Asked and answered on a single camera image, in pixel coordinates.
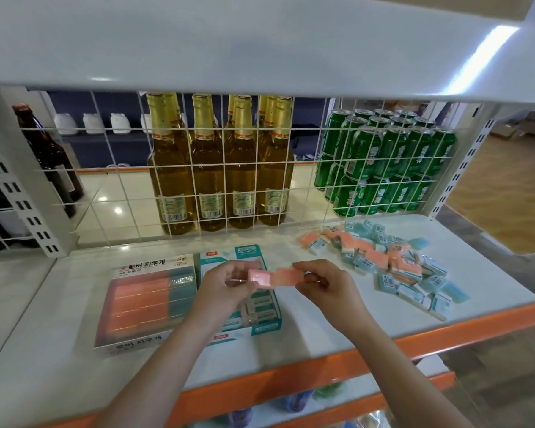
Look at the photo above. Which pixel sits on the person's right hand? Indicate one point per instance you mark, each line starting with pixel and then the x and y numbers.
pixel 339 298

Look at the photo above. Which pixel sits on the person's left hand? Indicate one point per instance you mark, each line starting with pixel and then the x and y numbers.
pixel 218 294

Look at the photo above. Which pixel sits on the person's left thumb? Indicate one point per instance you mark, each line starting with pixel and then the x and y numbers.
pixel 243 285

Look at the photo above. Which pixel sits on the person's right thumb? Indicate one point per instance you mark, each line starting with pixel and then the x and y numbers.
pixel 314 284

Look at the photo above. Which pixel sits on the pink eraser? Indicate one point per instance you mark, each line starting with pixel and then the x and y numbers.
pixel 287 278
pixel 263 279

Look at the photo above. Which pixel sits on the person's right forearm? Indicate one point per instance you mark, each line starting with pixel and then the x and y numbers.
pixel 401 374

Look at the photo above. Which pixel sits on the person's left forearm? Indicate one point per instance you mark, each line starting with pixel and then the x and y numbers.
pixel 160 374

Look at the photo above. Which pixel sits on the row of erasers in box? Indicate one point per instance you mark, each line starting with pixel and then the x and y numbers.
pixel 258 309

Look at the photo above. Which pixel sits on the open teal eraser box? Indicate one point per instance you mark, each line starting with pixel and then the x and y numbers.
pixel 267 323

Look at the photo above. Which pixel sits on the pile of pink and teal erasers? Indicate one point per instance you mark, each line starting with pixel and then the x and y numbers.
pixel 392 262

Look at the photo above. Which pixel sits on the sealed pink and teal eraser box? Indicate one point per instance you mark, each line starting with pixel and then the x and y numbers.
pixel 138 303

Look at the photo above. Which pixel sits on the green packet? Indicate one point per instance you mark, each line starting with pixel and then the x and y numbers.
pixel 329 390

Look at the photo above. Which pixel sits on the group of golden beer bottles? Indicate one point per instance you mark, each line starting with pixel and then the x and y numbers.
pixel 209 173

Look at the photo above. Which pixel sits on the stack of green drink cans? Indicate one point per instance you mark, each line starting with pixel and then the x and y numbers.
pixel 383 164

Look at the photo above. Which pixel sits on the white perforated shelf upright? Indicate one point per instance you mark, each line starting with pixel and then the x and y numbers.
pixel 463 164
pixel 18 182

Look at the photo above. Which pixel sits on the dark brown glass bottle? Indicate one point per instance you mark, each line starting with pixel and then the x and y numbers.
pixel 49 155

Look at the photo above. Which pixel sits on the white upper shelf board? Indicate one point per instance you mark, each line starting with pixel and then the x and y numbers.
pixel 232 44

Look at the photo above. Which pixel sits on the cardboard boxes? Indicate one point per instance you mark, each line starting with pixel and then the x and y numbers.
pixel 524 124

